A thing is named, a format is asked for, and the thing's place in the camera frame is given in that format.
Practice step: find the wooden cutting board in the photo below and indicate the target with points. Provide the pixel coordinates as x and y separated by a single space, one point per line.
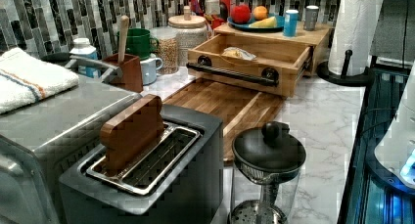
239 108

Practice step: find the chips bag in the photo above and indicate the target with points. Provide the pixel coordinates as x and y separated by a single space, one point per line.
236 52

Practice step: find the light blue mug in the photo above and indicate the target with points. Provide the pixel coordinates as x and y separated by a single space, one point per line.
149 69

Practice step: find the black two-slot toaster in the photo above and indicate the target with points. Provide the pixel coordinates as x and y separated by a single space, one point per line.
179 181

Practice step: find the white jar wooden lid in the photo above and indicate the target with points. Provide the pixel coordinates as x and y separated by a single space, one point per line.
191 32

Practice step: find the glass french press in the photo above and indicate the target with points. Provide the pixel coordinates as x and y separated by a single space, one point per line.
266 172

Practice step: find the glass jar of grains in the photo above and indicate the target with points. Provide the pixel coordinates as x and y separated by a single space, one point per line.
167 49

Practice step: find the wooden drawer box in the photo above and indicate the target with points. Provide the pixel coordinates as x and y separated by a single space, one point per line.
287 58

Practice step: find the brown utensil holder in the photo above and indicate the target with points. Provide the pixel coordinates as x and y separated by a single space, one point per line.
131 72

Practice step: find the brown wooden toast slice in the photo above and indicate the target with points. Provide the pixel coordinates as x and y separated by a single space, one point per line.
129 133

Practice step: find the green mug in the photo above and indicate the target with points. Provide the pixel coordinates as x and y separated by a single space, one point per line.
141 43

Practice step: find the red apple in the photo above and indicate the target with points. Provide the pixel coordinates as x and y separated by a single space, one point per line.
241 14

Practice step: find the yellow banana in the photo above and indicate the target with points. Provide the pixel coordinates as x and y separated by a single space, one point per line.
266 23

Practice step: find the orange fruit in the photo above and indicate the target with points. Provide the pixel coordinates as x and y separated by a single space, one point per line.
260 13

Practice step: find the red Froot Loops box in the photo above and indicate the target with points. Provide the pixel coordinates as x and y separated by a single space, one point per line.
219 8

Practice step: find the teal plate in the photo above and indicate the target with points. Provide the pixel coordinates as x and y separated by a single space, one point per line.
246 26

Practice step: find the blue can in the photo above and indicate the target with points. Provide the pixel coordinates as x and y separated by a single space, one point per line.
290 23

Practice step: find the blue white-capped bottle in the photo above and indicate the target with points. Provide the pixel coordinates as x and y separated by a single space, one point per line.
83 48

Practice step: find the grey metal shaker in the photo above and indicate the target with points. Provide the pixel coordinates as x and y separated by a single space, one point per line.
311 16

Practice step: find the black paper towel holder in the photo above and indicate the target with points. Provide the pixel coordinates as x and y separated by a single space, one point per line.
364 79

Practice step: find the silver toaster oven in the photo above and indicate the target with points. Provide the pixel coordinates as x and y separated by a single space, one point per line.
41 141

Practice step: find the paper towel roll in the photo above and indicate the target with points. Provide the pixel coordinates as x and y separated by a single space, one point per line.
355 28

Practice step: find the white striped towel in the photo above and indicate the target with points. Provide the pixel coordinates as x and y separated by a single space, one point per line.
25 80

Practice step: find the black drawer handle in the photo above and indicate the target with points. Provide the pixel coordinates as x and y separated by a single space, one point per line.
265 81

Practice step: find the wooden utensil handle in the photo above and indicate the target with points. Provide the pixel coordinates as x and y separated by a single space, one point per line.
123 29

